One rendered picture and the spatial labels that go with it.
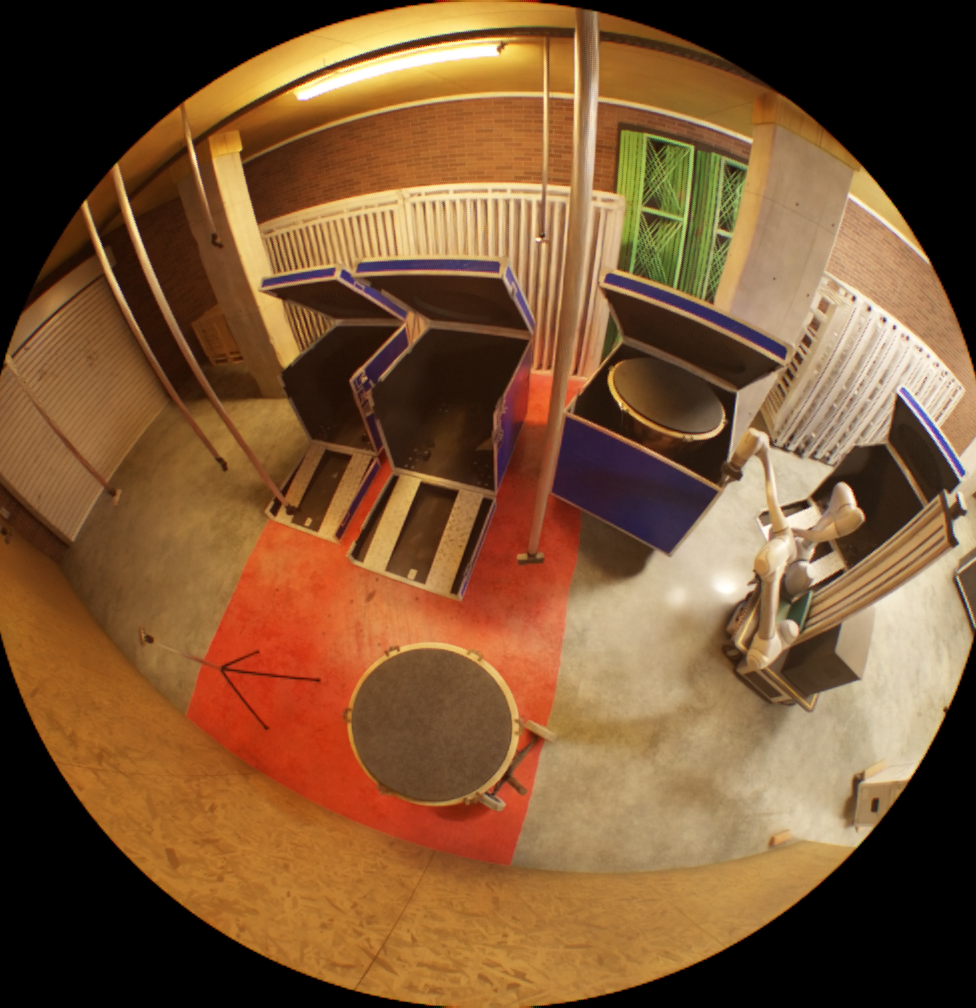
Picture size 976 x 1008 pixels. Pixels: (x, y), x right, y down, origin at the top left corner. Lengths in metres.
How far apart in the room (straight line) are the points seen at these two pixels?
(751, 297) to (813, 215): 0.85
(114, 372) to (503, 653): 6.49
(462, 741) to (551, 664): 1.03
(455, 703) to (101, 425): 6.22
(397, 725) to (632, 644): 1.61
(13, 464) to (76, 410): 1.30
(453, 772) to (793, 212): 3.56
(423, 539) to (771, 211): 3.42
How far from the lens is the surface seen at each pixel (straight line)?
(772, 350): 1.91
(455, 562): 2.46
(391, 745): 1.54
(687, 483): 2.08
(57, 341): 6.41
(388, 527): 2.67
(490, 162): 4.72
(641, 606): 2.59
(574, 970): 1.59
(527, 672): 2.30
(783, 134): 2.88
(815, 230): 3.00
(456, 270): 1.85
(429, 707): 1.50
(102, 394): 6.56
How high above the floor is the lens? 2.27
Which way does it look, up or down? 55 degrees down
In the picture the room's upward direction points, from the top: 2 degrees counter-clockwise
